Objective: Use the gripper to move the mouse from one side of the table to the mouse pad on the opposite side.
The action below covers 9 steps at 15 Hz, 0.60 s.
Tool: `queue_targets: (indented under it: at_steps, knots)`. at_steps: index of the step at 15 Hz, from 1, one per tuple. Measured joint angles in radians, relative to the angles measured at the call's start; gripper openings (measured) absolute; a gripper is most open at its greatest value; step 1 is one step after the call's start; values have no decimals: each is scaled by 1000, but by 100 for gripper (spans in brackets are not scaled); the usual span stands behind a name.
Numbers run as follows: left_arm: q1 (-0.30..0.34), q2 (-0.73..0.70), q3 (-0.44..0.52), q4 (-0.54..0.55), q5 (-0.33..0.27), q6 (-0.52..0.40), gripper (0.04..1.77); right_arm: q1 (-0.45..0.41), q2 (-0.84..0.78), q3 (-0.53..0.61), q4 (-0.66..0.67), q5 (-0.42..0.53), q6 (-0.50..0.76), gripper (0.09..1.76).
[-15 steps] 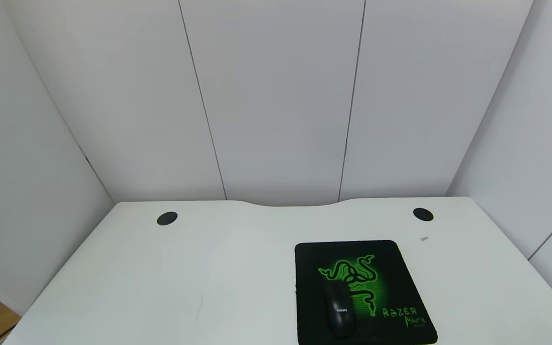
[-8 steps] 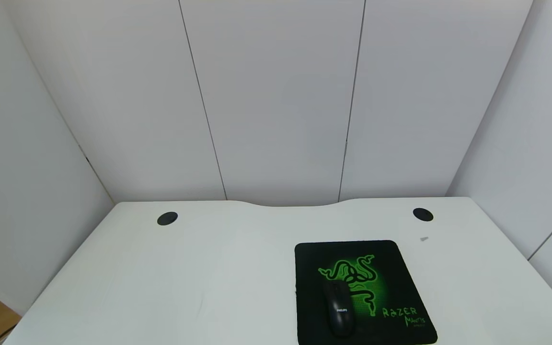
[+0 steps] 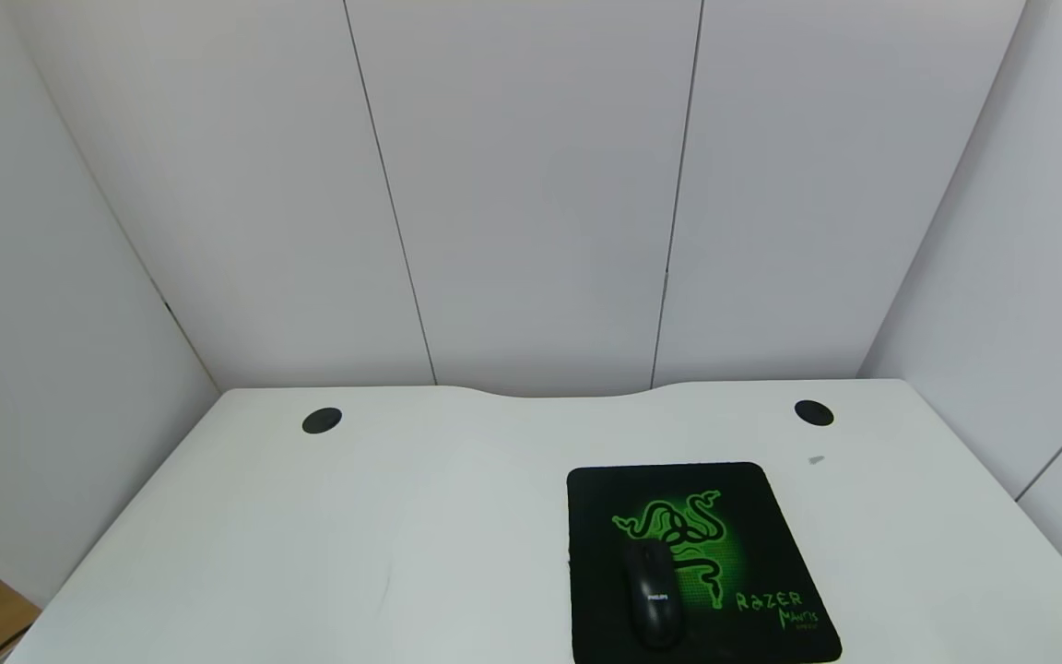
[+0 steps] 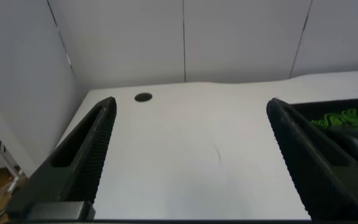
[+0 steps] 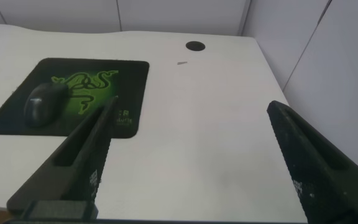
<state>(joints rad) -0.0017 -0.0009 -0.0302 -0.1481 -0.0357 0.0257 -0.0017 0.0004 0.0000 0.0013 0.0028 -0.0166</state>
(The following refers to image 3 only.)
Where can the black Philips computer mouse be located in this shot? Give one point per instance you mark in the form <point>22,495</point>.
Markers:
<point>653,599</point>

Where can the black green Razer mouse pad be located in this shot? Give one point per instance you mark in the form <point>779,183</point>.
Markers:
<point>605,516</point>

